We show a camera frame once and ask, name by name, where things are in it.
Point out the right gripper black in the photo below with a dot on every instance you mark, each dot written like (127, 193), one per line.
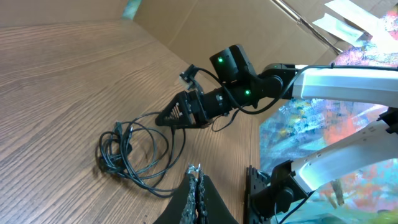
(177, 115)

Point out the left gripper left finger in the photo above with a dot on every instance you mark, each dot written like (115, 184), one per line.
(182, 207)

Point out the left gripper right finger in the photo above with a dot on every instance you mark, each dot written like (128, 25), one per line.
(211, 208)

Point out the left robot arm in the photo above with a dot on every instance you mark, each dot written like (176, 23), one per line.
(295, 181)

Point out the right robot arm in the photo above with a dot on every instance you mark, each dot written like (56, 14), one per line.
(243, 89)

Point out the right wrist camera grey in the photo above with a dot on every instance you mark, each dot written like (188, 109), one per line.
(187, 77)

